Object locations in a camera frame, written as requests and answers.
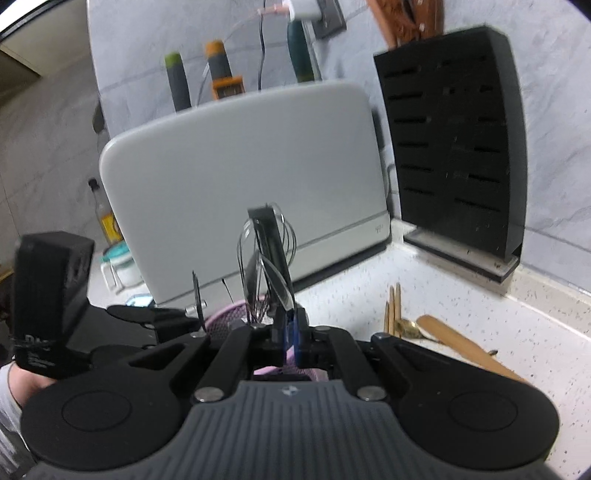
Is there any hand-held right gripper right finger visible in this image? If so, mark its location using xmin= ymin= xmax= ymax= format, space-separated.
xmin=295 ymin=306 xmax=452 ymax=403

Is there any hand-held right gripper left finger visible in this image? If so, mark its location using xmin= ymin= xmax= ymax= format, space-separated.
xmin=128 ymin=313 xmax=295 ymax=403

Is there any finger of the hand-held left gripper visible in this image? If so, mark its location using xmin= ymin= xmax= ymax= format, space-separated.
xmin=108 ymin=304 xmax=207 ymax=343

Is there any pink mesh cup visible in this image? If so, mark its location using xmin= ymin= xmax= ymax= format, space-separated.
xmin=203 ymin=299 xmax=334 ymax=382

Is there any metal whisk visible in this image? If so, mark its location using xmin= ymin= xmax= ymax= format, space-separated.
xmin=236 ymin=202 xmax=297 ymax=326

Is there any person's left forearm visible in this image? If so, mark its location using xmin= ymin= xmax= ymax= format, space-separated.
xmin=0 ymin=363 xmax=52 ymax=464

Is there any white cup with teal lid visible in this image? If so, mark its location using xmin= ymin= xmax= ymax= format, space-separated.
xmin=100 ymin=243 xmax=145 ymax=292

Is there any oil bottle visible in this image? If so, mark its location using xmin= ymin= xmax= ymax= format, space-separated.
xmin=87 ymin=178 xmax=126 ymax=246

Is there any gold spoon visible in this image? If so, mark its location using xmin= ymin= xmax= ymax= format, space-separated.
xmin=392 ymin=318 xmax=438 ymax=343

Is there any white knife holder appliance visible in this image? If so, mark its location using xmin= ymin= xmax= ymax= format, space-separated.
xmin=98 ymin=80 xmax=393 ymax=308

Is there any flat wooden spatula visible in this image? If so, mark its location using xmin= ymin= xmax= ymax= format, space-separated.
xmin=417 ymin=315 xmax=528 ymax=385

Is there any black knife block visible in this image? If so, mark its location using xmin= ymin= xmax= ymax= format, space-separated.
xmin=372 ymin=26 xmax=528 ymax=283

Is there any range hood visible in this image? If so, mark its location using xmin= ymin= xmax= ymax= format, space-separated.
xmin=0 ymin=0 xmax=89 ymax=77

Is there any white USB charger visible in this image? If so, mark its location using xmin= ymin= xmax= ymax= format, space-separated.
xmin=283 ymin=0 xmax=324 ymax=22

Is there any grey knife handle green tip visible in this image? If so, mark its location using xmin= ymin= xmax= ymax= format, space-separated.
xmin=164 ymin=52 xmax=191 ymax=112

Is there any orange square handle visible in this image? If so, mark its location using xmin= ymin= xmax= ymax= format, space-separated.
xmin=211 ymin=76 xmax=246 ymax=101

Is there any grey knife handle orange tip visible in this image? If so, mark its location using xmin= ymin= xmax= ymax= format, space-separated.
xmin=205 ymin=40 xmax=234 ymax=82

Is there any dark green knife handle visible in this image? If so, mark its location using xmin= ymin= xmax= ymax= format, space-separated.
xmin=286 ymin=20 xmax=318 ymax=84

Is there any black cable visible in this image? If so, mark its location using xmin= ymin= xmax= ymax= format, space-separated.
xmin=257 ymin=0 xmax=269 ymax=90

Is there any white cable with pink plug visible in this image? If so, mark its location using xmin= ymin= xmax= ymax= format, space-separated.
xmin=196 ymin=4 xmax=288 ymax=107

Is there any grey wall socket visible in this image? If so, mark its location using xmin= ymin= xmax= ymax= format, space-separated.
xmin=314 ymin=0 xmax=348 ymax=38

